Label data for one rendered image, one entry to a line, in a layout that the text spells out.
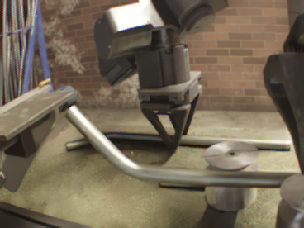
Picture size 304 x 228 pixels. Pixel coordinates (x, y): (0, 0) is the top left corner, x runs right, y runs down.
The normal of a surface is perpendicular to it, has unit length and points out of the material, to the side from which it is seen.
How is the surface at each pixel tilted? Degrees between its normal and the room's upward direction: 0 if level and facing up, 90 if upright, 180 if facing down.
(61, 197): 0
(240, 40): 90
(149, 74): 90
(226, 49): 90
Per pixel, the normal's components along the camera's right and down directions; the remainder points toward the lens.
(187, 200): -0.11, -0.92
